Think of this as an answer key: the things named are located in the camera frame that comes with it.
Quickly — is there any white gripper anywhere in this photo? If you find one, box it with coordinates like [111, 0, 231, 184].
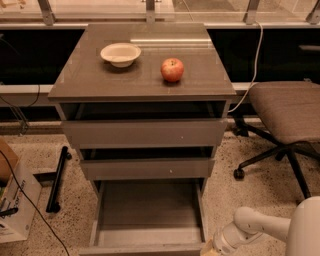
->
[200, 222, 264, 256]

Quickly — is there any grey bottom drawer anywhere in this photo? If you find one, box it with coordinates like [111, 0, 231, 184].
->
[79, 179, 209, 256]

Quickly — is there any grey drawer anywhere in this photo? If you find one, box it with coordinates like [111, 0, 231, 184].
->
[62, 101, 227, 149]
[79, 179, 209, 256]
[80, 146, 214, 180]

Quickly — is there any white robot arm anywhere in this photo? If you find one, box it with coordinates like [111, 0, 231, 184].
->
[200, 196, 320, 256]

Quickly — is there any grey middle drawer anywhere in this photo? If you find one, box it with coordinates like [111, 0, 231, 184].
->
[80, 146, 214, 180]

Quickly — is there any grey drawer cabinet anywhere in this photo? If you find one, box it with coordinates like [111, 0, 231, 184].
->
[48, 22, 237, 188]

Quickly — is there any grey top drawer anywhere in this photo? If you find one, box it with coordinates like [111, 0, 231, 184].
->
[62, 101, 227, 149]

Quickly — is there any brown office chair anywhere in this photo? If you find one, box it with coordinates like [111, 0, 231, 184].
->
[229, 81, 320, 199]

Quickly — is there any black metal bar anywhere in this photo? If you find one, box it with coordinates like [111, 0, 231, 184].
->
[46, 146, 72, 213]

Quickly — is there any red apple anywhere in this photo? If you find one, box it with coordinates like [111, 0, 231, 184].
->
[161, 58, 184, 82]

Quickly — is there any white cardboard box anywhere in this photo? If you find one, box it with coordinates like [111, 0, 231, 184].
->
[0, 162, 41, 243]

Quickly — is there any black marker pen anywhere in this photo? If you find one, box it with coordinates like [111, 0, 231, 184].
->
[0, 207, 19, 217]

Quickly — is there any white paper bowl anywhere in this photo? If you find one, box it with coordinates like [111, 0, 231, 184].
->
[100, 43, 141, 68]

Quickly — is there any brown cardboard box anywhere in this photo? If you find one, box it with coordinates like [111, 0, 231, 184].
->
[0, 138, 19, 183]

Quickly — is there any black cable on floor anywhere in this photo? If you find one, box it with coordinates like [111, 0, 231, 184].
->
[0, 148, 71, 256]

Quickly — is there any white cable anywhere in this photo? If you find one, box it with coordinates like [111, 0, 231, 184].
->
[227, 21, 264, 114]

